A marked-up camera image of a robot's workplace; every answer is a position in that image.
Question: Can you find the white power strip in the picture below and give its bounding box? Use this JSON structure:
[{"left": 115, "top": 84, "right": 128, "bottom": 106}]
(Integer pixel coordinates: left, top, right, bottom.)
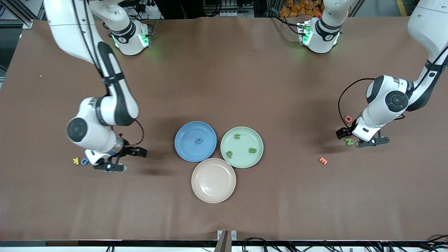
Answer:
[{"left": 136, "top": 0, "right": 161, "bottom": 13}]

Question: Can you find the pink plate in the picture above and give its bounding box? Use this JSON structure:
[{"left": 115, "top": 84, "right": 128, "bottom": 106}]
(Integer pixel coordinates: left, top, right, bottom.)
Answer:
[{"left": 191, "top": 158, "right": 237, "bottom": 204}]

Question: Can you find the brown paper table cover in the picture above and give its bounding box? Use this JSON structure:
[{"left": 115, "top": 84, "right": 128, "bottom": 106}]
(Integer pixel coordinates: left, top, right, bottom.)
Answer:
[{"left": 0, "top": 16, "right": 448, "bottom": 243}]

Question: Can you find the aluminium frame profile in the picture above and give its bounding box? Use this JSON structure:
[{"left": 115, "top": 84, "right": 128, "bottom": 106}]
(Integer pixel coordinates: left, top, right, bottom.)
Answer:
[{"left": 0, "top": 0, "right": 44, "bottom": 29}]

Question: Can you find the grey-brown upright post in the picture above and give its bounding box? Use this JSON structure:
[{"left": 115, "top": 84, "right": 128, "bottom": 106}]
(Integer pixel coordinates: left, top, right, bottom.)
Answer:
[{"left": 214, "top": 230, "right": 230, "bottom": 252}]

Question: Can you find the orange packets pile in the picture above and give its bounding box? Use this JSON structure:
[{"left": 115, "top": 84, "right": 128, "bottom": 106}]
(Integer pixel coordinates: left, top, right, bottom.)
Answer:
[{"left": 280, "top": 0, "right": 324, "bottom": 18}]

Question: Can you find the green plate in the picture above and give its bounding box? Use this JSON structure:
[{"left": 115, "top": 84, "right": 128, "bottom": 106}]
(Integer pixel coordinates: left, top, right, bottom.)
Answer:
[{"left": 220, "top": 126, "right": 264, "bottom": 169}]

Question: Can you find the black looped cable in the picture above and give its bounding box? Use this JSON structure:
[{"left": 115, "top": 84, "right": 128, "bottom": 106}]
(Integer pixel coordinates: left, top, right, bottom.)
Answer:
[{"left": 241, "top": 237, "right": 272, "bottom": 252}]

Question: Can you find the blue plate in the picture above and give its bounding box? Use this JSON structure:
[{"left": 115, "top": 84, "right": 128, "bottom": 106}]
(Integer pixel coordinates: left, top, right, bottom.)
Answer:
[{"left": 174, "top": 121, "right": 217, "bottom": 162}]

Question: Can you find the black left base cable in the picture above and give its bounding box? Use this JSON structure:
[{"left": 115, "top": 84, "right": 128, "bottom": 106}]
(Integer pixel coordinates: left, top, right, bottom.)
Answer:
[{"left": 271, "top": 16, "right": 301, "bottom": 35}]

